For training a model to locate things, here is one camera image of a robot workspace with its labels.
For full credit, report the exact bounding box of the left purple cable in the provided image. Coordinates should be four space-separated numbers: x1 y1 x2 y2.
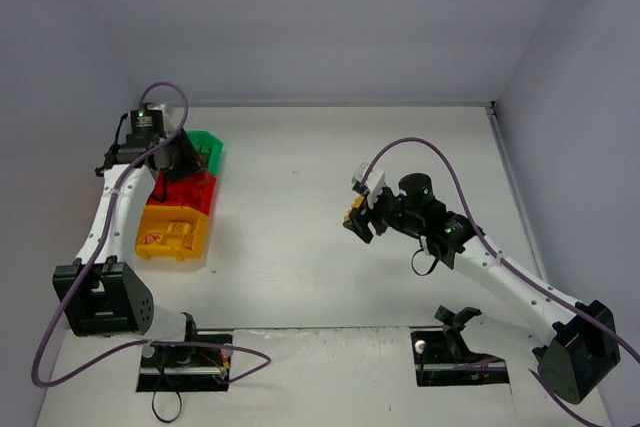
30 81 272 388

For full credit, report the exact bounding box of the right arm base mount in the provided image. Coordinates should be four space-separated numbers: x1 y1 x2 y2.
411 330 510 388

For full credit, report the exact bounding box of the purple cable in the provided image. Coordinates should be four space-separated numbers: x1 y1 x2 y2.
362 136 640 427
30 81 272 388

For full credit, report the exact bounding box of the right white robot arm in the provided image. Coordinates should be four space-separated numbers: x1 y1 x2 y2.
343 163 620 405

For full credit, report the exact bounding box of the green plastic bin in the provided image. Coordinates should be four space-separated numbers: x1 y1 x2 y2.
187 130 224 176

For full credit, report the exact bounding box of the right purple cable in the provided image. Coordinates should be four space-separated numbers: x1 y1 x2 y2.
362 136 640 427

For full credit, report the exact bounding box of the red plastic bin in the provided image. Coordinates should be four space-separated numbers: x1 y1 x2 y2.
147 170 217 215

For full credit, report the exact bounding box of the yellow plastic bin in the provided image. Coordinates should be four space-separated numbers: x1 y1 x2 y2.
135 205 209 261

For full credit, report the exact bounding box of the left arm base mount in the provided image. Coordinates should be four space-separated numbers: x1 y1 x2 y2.
136 332 233 393

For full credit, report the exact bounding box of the yellow lego brick piece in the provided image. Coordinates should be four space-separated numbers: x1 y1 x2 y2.
343 196 367 223

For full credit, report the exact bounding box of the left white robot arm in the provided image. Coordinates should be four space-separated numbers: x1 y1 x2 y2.
52 103 205 342

